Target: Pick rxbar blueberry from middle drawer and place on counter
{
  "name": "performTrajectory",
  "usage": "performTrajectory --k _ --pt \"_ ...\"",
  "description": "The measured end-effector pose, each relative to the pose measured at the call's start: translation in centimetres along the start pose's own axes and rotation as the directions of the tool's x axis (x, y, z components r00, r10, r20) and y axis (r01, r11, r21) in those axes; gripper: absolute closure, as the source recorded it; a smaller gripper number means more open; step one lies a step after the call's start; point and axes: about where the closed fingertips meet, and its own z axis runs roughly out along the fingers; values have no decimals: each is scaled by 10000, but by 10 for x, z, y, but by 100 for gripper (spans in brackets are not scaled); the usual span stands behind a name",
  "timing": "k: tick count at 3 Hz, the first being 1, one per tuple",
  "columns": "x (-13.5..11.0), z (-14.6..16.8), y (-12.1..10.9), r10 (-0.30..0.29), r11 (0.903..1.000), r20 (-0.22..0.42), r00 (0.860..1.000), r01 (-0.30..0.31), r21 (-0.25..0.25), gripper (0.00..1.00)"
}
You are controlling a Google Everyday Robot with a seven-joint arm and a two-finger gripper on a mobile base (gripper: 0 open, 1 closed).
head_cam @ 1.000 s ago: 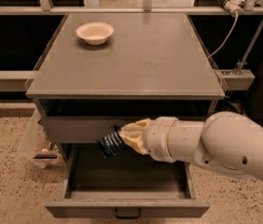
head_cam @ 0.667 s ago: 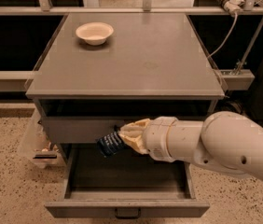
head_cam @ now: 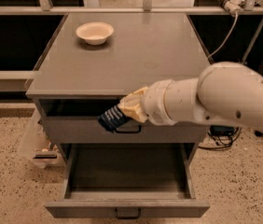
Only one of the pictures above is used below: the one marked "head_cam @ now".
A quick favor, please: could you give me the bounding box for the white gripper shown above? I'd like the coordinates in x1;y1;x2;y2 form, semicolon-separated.
118;79;175;126

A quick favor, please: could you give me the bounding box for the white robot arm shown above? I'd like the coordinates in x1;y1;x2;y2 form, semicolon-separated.
118;62;263;133

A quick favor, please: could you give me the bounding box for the grey drawer cabinet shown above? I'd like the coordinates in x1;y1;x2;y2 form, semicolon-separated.
26;13;209;158

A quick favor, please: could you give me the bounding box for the closed grey top drawer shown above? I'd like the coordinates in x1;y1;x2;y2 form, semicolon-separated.
41;117;207;144

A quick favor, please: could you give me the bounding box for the open grey middle drawer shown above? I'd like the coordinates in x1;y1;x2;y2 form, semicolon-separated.
46;144;210;219

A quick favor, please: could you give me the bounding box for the white paper bowl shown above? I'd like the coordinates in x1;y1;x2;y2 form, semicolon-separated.
76;22;114;46

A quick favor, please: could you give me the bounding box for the clear plastic bag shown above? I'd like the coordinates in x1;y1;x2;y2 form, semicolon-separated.
17;110;64;168

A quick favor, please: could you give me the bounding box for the white power strip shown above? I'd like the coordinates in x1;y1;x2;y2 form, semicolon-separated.
217;0;243;16

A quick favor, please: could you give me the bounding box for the blue box with cables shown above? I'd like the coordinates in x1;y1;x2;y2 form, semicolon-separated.
200;125;242;151

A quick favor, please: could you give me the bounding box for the white power cable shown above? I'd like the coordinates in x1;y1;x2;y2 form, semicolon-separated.
207;10;240;60

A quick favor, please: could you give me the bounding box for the grey metal rail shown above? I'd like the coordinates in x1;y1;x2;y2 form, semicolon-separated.
0;71;37;92

